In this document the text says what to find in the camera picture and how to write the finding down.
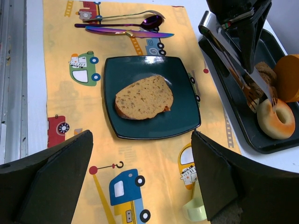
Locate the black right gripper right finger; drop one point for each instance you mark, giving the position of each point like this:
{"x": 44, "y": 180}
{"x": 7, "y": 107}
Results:
{"x": 238, "y": 190}

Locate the orange pumpkin bread loaf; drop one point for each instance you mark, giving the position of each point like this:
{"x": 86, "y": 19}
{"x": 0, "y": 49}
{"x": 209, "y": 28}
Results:
{"x": 287, "y": 71}

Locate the brown croissant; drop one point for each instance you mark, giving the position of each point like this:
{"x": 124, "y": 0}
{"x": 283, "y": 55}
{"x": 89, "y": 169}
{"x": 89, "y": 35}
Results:
{"x": 263, "y": 80}

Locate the yellow vehicle print placemat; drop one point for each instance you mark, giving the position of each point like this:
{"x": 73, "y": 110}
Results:
{"x": 164, "y": 192}

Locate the metal tongs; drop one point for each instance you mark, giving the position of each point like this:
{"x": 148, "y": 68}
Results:
{"x": 227, "y": 51}

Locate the gold spoon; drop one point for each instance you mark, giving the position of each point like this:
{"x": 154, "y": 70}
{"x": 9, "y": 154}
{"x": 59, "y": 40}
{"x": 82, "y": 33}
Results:
{"x": 124, "y": 15}

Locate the glazed doughnut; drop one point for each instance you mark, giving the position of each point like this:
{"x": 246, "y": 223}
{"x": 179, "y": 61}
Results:
{"x": 279, "y": 123}

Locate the pale green cup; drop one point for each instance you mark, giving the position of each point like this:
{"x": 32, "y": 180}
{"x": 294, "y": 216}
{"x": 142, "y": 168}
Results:
{"x": 194, "y": 210}

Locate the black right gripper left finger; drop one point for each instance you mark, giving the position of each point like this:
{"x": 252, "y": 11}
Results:
{"x": 43, "y": 188}

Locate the dark teal square plate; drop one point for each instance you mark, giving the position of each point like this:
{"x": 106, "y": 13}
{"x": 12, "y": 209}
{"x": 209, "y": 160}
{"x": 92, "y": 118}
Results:
{"x": 184, "y": 116}

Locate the brown bread slice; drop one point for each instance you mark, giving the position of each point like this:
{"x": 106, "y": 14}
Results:
{"x": 144, "y": 99}

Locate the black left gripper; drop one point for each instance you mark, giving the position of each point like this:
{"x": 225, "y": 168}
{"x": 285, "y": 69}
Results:
{"x": 249, "y": 16}

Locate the purple iridescent knife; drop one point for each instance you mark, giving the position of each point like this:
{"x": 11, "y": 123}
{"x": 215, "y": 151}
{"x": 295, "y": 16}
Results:
{"x": 130, "y": 33}

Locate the purple iridescent spoon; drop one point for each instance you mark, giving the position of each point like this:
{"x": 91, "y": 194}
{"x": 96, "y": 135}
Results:
{"x": 149, "y": 23}

